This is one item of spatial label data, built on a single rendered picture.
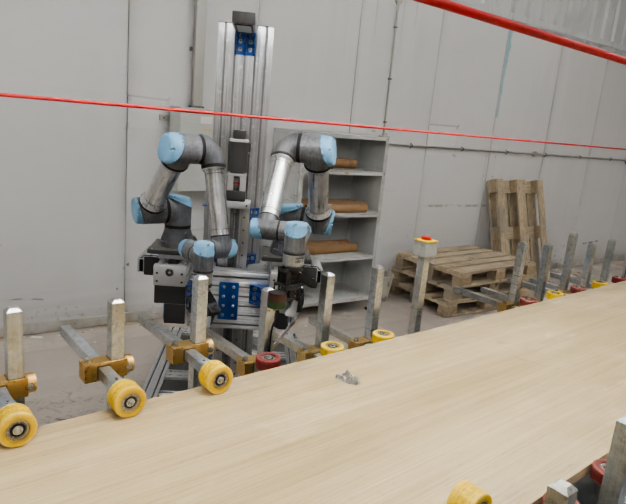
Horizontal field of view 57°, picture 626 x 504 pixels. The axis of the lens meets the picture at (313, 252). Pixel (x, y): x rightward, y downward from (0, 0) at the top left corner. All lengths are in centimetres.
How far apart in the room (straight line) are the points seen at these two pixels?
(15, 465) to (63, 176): 309
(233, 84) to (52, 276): 225
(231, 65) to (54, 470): 189
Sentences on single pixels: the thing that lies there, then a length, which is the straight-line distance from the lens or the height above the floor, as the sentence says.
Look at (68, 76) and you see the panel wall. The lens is 427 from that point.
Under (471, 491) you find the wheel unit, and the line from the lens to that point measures 124.
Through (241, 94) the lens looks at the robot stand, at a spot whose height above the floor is 173.
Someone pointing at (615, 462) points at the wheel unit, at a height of 108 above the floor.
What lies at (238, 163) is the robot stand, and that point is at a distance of 263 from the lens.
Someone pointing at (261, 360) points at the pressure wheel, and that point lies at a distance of 182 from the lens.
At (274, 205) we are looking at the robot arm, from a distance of 211.
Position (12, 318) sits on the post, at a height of 113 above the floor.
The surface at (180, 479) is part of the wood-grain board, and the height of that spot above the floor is 90.
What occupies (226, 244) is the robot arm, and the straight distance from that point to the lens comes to 224.
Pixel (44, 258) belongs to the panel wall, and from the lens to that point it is 438.
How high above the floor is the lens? 165
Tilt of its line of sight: 13 degrees down
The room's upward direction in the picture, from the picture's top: 5 degrees clockwise
